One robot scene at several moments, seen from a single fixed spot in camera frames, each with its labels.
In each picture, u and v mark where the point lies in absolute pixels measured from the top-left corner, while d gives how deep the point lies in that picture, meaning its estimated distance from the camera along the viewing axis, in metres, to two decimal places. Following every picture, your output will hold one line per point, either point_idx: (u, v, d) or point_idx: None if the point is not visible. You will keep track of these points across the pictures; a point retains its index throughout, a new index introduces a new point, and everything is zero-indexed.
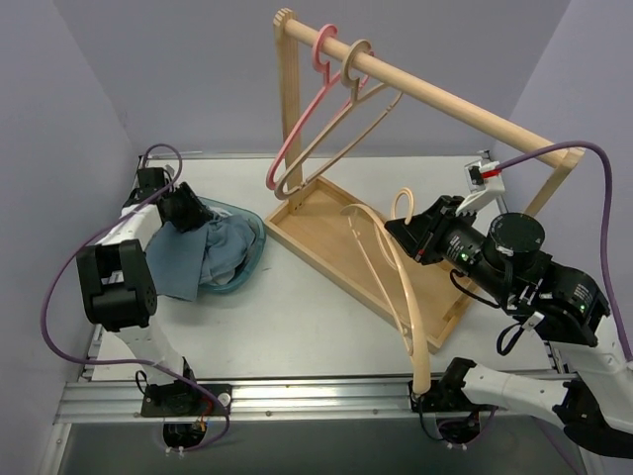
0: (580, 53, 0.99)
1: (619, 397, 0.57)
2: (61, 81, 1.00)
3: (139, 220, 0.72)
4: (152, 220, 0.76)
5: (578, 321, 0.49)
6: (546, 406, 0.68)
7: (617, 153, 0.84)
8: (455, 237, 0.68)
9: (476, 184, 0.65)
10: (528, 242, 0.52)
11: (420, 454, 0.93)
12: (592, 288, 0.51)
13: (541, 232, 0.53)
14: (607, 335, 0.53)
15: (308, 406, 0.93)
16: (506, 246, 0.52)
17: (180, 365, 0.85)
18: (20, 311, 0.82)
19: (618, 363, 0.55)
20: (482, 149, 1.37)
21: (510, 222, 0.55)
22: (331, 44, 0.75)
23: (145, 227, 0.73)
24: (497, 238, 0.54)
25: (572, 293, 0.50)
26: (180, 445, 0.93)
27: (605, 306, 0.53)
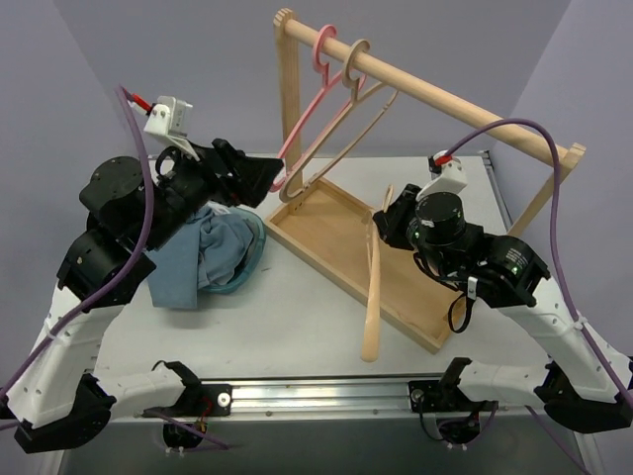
0: (578, 52, 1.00)
1: (576, 361, 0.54)
2: (61, 80, 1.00)
3: (54, 360, 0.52)
4: (89, 331, 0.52)
5: (509, 282, 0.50)
6: (526, 388, 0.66)
7: (618, 153, 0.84)
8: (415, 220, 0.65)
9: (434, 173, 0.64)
10: (445, 213, 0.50)
11: (421, 453, 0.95)
12: (526, 253, 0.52)
13: (458, 200, 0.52)
14: (548, 297, 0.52)
15: (309, 406, 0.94)
16: (425, 219, 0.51)
17: (174, 398, 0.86)
18: (19, 310, 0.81)
19: (565, 324, 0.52)
20: (483, 149, 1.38)
21: (433, 195, 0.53)
22: (332, 43, 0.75)
23: (71, 358, 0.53)
24: (419, 213, 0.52)
25: (503, 256, 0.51)
26: (180, 445, 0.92)
27: (543, 268, 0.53)
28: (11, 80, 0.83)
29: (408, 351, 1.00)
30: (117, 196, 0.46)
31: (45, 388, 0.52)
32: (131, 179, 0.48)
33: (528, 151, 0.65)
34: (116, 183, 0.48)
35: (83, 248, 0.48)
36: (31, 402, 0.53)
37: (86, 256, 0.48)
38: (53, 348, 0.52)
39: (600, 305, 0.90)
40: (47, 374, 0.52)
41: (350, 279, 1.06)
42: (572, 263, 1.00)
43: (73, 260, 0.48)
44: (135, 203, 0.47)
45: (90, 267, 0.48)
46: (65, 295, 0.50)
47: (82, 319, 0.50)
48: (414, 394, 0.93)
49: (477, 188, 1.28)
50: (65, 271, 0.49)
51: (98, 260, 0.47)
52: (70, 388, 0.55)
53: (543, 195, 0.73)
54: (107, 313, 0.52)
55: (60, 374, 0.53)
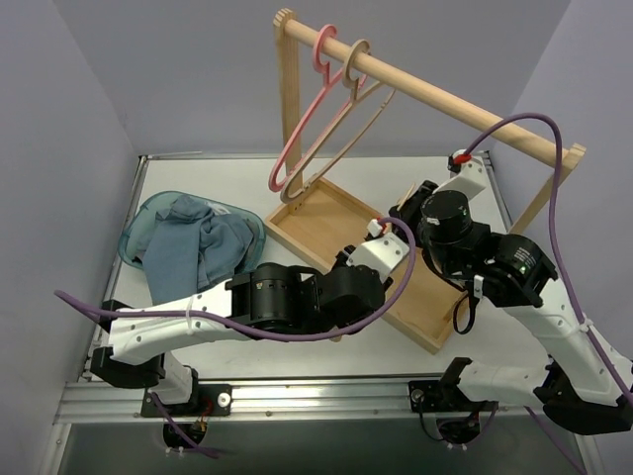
0: (578, 52, 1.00)
1: (581, 364, 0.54)
2: (61, 79, 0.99)
3: (169, 332, 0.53)
4: (209, 334, 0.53)
5: (517, 281, 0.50)
6: (527, 389, 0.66)
7: (618, 152, 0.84)
8: None
9: (452, 171, 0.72)
10: (451, 211, 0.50)
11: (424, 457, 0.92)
12: (535, 253, 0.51)
13: (464, 200, 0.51)
14: (555, 298, 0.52)
15: (309, 407, 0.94)
16: (431, 218, 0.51)
17: (170, 399, 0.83)
18: (20, 309, 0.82)
19: (571, 326, 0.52)
20: (483, 149, 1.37)
21: (439, 195, 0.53)
22: (331, 43, 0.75)
23: (178, 337, 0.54)
24: (425, 213, 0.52)
25: (512, 256, 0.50)
26: (180, 445, 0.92)
27: (552, 268, 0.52)
28: (12, 80, 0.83)
29: (407, 351, 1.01)
30: (361, 299, 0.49)
31: (143, 342, 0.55)
32: (377, 295, 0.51)
33: (528, 152, 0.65)
34: (367, 288, 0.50)
35: (267, 278, 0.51)
36: (128, 338, 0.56)
37: (265, 288, 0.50)
38: (179, 321, 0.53)
39: (600, 306, 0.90)
40: (156, 334, 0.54)
41: None
42: (571, 264, 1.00)
43: (252, 282, 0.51)
44: (360, 308, 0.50)
45: (258, 298, 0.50)
46: (225, 297, 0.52)
47: (218, 327, 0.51)
48: (414, 394, 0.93)
49: None
50: (242, 280, 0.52)
51: (268, 299, 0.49)
52: (154, 352, 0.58)
53: (543, 195, 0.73)
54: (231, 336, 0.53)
55: (162, 342, 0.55)
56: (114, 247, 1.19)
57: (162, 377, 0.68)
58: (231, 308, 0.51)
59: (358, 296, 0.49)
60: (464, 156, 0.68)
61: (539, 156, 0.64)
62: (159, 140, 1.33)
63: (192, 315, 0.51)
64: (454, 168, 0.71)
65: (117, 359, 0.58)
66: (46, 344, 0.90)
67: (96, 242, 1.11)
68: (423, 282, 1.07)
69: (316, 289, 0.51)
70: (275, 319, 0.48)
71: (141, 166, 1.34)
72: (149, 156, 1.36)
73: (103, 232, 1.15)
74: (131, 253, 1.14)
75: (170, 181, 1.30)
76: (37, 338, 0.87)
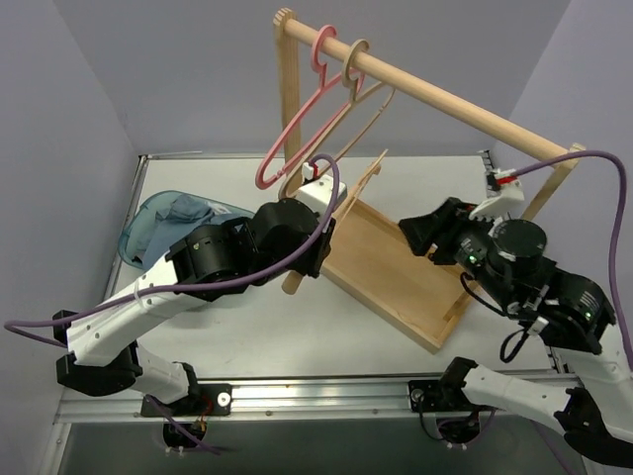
0: (578, 51, 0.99)
1: (624, 408, 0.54)
2: (61, 80, 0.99)
3: (124, 319, 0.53)
4: (164, 308, 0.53)
5: (583, 328, 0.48)
6: (546, 412, 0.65)
7: (618, 152, 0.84)
8: (466, 237, 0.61)
9: (493, 191, 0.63)
10: (530, 249, 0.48)
11: (423, 456, 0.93)
12: (598, 296, 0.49)
13: (542, 237, 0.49)
14: (612, 343, 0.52)
15: (309, 407, 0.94)
16: (506, 252, 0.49)
17: (169, 397, 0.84)
18: (20, 308, 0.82)
19: (622, 372, 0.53)
20: (483, 149, 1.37)
21: (513, 225, 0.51)
22: (330, 43, 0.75)
23: (135, 323, 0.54)
24: (499, 243, 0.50)
25: (578, 300, 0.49)
26: (180, 445, 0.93)
27: (611, 315, 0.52)
28: (11, 80, 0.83)
29: (407, 350, 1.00)
30: (291, 227, 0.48)
31: (102, 336, 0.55)
32: (309, 222, 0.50)
33: (529, 151, 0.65)
34: (297, 217, 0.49)
35: (203, 237, 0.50)
36: (86, 340, 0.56)
37: (203, 246, 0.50)
38: (131, 306, 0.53)
39: None
40: (113, 326, 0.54)
41: (350, 278, 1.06)
42: (571, 264, 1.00)
43: (190, 246, 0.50)
44: (296, 238, 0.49)
45: (200, 257, 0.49)
46: (168, 267, 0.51)
47: (166, 297, 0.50)
48: (414, 394, 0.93)
49: (476, 187, 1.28)
50: (179, 247, 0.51)
51: (208, 253, 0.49)
52: (119, 346, 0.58)
53: (543, 196, 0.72)
54: (189, 303, 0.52)
55: (121, 332, 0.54)
56: (114, 247, 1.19)
57: (140, 374, 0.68)
58: (176, 273, 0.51)
59: (288, 225, 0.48)
60: (514, 182, 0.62)
61: (539, 156, 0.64)
62: (158, 140, 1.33)
63: (139, 294, 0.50)
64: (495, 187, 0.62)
65: (83, 363, 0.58)
66: (46, 343, 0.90)
67: (95, 242, 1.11)
68: (424, 281, 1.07)
69: (251, 233, 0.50)
70: (220, 270, 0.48)
71: (141, 166, 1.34)
72: (149, 156, 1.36)
73: (102, 231, 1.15)
74: (131, 253, 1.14)
75: (169, 181, 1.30)
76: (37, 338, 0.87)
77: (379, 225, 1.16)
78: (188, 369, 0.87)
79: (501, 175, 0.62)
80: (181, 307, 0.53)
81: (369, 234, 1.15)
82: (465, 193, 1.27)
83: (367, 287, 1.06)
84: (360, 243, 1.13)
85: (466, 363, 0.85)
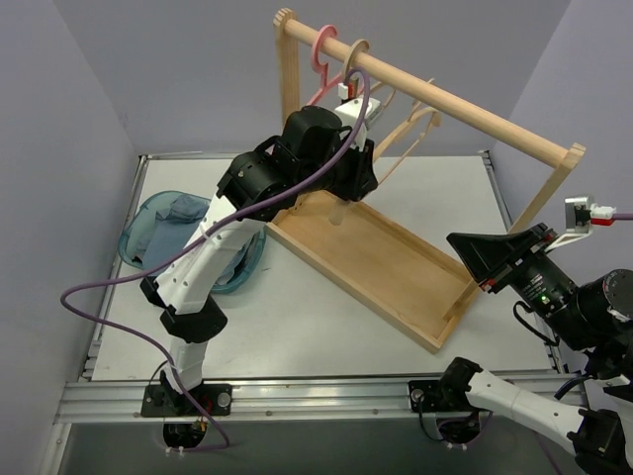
0: (577, 52, 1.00)
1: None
2: (61, 79, 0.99)
3: (203, 258, 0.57)
4: (236, 237, 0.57)
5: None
6: (559, 429, 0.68)
7: (617, 153, 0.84)
8: (537, 275, 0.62)
9: (579, 225, 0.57)
10: None
11: (424, 458, 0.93)
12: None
13: None
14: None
15: (309, 407, 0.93)
16: (619, 311, 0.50)
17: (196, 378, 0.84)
18: (19, 308, 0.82)
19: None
20: (482, 149, 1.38)
21: (625, 280, 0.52)
22: (330, 43, 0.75)
23: (217, 259, 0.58)
24: (613, 301, 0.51)
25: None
26: (180, 445, 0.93)
27: None
28: (11, 80, 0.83)
29: (408, 350, 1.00)
30: (321, 126, 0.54)
31: (190, 282, 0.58)
32: (334, 121, 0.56)
33: (528, 151, 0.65)
34: (322, 118, 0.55)
35: (244, 164, 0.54)
36: (177, 291, 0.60)
37: (247, 171, 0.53)
38: (205, 246, 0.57)
39: None
40: (196, 267, 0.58)
41: (350, 278, 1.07)
42: (570, 263, 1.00)
43: (236, 174, 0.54)
44: (327, 138, 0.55)
45: (249, 181, 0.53)
46: (225, 203, 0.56)
47: (235, 224, 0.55)
48: (414, 394, 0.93)
49: (476, 187, 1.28)
50: (226, 181, 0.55)
51: (257, 174, 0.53)
52: (207, 288, 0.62)
53: (542, 197, 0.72)
54: (251, 226, 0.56)
55: (205, 272, 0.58)
56: (114, 247, 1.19)
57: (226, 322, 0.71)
58: (233, 204, 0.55)
59: (318, 125, 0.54)
60: (608, 225, 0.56)
61: (539, 156, 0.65)
62: (159, 140, 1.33)
63: (211, 230, 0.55)
64: (581, 220, 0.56)
65: (181, 315, 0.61)
66: (46, 343, 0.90)
67: (95, 242, 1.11)
68: (422, 282, 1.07)
69: (285, 145, 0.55)
70: (272, 184, 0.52)
71: (141, 165, 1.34)
72: (149, 156, 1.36)
73: (102, 232, 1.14)
74: (131, 253, 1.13)
75: (169, 181, 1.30)
76: (36, 337, 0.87)
77: (377, 224, 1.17)
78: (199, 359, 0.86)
79: (598, 213, 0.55)
80: (253, 229, 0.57)
81: (369, 234, 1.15)
82: (465, 193, 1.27)
83: (366, 286, 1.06)
84: (359, 243, 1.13)
85: (473, 365, 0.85)
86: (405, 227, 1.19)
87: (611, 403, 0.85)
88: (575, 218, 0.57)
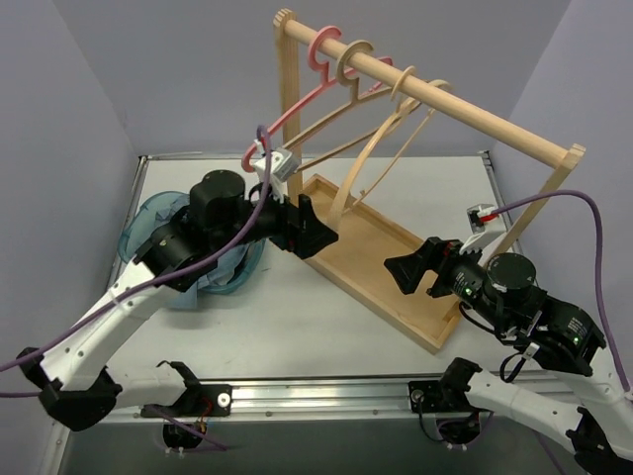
0: (578, 52, 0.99)
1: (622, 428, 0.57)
2: (61, 80, 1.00)
3: (109, 327, 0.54)
4: (146, 307, 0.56)
5: (571, 352, 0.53)
6: (558, 427, 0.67)
7: (618, 153, 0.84)
8: (460, 272, 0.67)
9: (476, 227, 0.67)
10: (521, 281, 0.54)
11: (417, 447, 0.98)
12: (586, 323, 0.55)
13: (533, 270, 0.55)
14: (602, 366, 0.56)
15: (308, 407, 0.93)
16: (499, 283, 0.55)
17: (173, 397, 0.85)
18: (19, 309, 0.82)
19: (616, 393, 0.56)
20: (482, 149, 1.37)
21: (505, 259, 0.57)
22: (329, 44, 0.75)
23: (122, 328, 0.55)
24: (493, 275, 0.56)
25: (566, 327, 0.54)
26: (180, 446, 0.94)
27: (600, 338, 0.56)
28: (10, 79, 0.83)
29: (408, 350, 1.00)
30: (223, 195, 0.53)
31: (88, 352, 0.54)
32: (236, 184, 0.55)
33: (527, 151, 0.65)
34: (225, 185, 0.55)
35: (166, 234, 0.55)
36: (68, 363, 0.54)
37: (169, 241, 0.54)
38: (112, 313, 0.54)
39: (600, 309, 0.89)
40: (97, 335, 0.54)
41: (351, 279, 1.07)
42: (571, 265, 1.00)
43: (156, 242, 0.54)
44: (231, 204, 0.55)
45: (169, 251, 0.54)
46: (139, 267, 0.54)
47: (150, 291, 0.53)
48: (414, 394, 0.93)
49: (476, 188, 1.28)
50: (145, 248, 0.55)
51: (176, 245, 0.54)
52: (102, 362, 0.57)
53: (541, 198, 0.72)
54: (169, 294, 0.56)
55: (105, 342, 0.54)
56: (114, 247, 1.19)
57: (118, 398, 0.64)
58: (150, 272, 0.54)
59: (220, 196, 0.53)
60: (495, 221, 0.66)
61: (538, 156, 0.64)
62: (159, 140, 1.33)
63: (123, 296, 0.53)
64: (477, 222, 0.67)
65: (67, 392, 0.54)
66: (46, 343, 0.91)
67: (95, 241, 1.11)
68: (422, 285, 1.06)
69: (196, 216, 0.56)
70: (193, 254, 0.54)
71: (141, 166, 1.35)
72: (149, 156, 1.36)
73: (102, 232, 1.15)
74: (130, 253, 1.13)
75: (170, 181, 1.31)
76: (37, 337, 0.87)
77: (378, 225, 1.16)
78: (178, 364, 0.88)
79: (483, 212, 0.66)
80: (164, 299, 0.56)
81: (368, 235, 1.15)
82: (464, 194, 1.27)
83: (367, 288, 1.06)
84: (361, 243, 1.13)
85: (477, 366, 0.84)
86: (405, 227, 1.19)
87: None
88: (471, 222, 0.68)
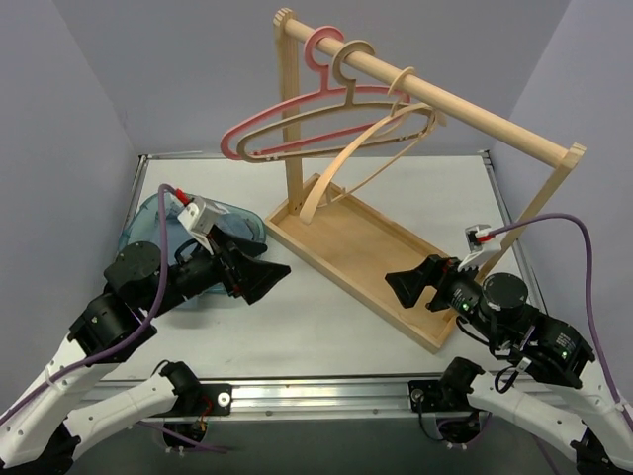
0: (579, 50, 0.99)
1: (615, 438, 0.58)
2: (60, 78, 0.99)
3: (45, 405, 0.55)
4: (84, 383, 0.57)
5: (560, 366, 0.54)
6: (564, 437, 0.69)
7: (619, 152, 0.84)
8: (458, 288, 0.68)
9: (474, 245, 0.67)
10: (513, 300, 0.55)
11: (420, 444, 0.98)
12: (575, 336, 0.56)
13: (525, 288, 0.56)
14: (592, 378, 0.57)
15: (307, 407, 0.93)
16: (493, 301, 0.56)
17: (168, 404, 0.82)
18: (18, 309, 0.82)
19: (607, 404, 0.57)
20: (483, 149, 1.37)
21: (500, 278, 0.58)
22: (328, 41, 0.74)
23: (59, 406, 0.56)
24: (489, 294, 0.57)
25: (555, 341, 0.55)
26: (180, 445, 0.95)
27: (589, 352, 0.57)
28: (10, 78, 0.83)
29: (408, 350, 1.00)
30: (135, 276, 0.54)
31: (27, 430, 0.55)
32: (148, 260, 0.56)
33: (527, 151, 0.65)
34: (136, 264, 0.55)
35: (98, 310, 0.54)
36: (9, 440, 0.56)
37: (100, 318, 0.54)
38: (47, 392, 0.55)
39: (599, 309, 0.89)
40: (35, 415, 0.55)
41: (351, 279, 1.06)
42: (571, 264, 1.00)
43: (88, 321, 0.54)
44: (148, 281, 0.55)
45: (101, 329, 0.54)
46: (73, 346, 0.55)
47: (83, 370, 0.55)
48: (414, 394, 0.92)
49: (475, 188, 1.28)
50: (78, 326, 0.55)
51: (110, 324, 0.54)
52: (46, 435, 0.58)
53: (541, 198, 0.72)
54: (105, 368, 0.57)
55: (44, 420, 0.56)
56: (114, 247, 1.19)
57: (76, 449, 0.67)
58: (84, 349, 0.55)
59: (131, 278, 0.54)
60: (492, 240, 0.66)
61: (538, 156, 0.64)
62: (159, 140, 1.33)
63: (54, 378, 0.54)
64: (474, 242, 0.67)
65: (11, 467, 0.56)
66: (46, 343, 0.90)
67: (95, 241, 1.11)
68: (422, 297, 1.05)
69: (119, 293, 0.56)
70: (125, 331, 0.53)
71: (141, 165, 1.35)
72: (149, 156, 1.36)
73: (102, 232, 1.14)
74: None
75: (170, 181, 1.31)
76: (37, 337, 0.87)
77: (378, 224, 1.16)
78: (170, 369, 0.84)
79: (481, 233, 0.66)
80: (104, 373, 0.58)
81: (369, 236, 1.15)
82: (464, 194, 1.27)
83: (368, 288, 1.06)
84: (361, 244, 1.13)
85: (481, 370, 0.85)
86: (405, 227, 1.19)
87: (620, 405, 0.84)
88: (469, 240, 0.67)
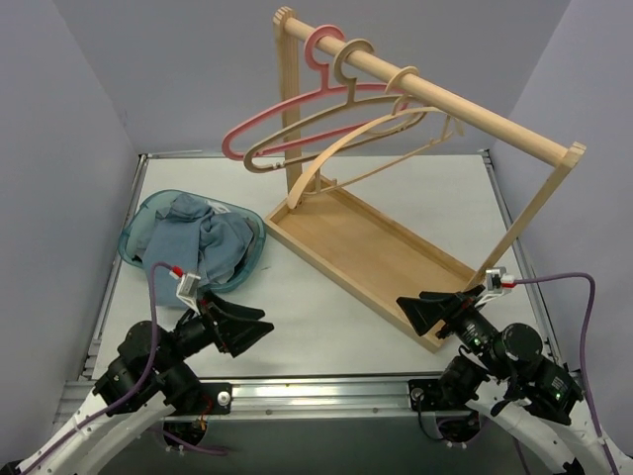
0: (579, 50, 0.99)
1: (594, 463, 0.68)
2: (61, 77, 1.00)
3: (72, 445, 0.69)
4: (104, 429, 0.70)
5: (554, 406, 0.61)
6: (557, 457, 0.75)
7: (618, 152, 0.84)
8: (471, 325, 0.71)
9: (495, 287, 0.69)
10: (531, 354, 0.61)
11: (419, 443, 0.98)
12: (566, 379, 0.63)
13: (539, 341, 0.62)
14: (580, 415, 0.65)
15: (303, 406, 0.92)
16: (512, 352, 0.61)
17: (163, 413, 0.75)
18: (19, 309, 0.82)
19: (591, 437, 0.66)
20: (482, 148, 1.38)
21: (519, 329, 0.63)
22: (328, 40, 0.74)
23: (81, 447, 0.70)
24: (508, 344, 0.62)
25: (551, 384, 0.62)
26: (180, 445, 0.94)
27: (579, 393, 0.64)
28: (10, 78, 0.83)
29: (408, 348, 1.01)
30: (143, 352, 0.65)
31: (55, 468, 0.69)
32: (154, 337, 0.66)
33: (528, 150, 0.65)
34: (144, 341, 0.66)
35: (119, 369, 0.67)
36: None
37: (121, 377, 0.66)
38: (74, 435, 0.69)
39: (596, 310, 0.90)
40: (62, 454, 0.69)
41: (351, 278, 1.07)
42: (570, 265, 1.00)
43: (110, 378, 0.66)
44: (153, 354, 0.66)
45: (121, 386, 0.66)
46: (97, 399, 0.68)
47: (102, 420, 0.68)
48: (414, 393, 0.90)
49: (475, 187, 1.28)
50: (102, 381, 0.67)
51: (128, 383, 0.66)
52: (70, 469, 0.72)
53: (540, 196, 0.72)
54: (122, 417, 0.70)
55: (69, 458, 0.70)
56: (114, 246, 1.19)
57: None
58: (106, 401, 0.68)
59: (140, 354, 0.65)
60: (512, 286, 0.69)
61: (538, 155, 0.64)
62: (158, 139, 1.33)
63: (81, 425, 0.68)
64: (496, 285, 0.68)
65: None
66: (47, 343, 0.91)
67: (95, 241, 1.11)
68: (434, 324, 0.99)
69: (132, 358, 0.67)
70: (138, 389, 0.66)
71: (141, 165, 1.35)
72: (149, 155, 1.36)
73: (102, 232, 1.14)
74: (131, 252, 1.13)
75: (169, 180, 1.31)
76: (37, 336, 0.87)
77: (377, 223, 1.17)
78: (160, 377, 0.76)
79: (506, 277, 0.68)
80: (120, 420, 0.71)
81: (367, 234, 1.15)
82: (464, 193, 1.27)
83: (367, 286, 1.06)
84: (360, 243, 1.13)
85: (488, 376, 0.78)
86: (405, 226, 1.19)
87: (616, 406, 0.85)
88: (491, 282, 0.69)
